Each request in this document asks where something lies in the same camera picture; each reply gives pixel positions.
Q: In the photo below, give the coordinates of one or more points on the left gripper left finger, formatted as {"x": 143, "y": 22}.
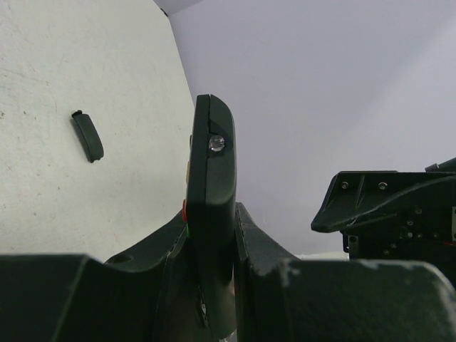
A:
{"x": 74, "y": 297}

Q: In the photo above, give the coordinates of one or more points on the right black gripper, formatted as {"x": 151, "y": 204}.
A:
{"x": 391, "y": 214}

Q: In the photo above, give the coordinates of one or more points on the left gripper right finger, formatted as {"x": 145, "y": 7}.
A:
{"x": 280, "y": 297}

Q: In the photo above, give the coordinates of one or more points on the black remote control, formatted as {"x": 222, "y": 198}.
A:
{"x": 210, "y": 208}

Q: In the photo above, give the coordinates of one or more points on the black battery cover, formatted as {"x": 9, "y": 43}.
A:
{"x": 89, "y": 136}

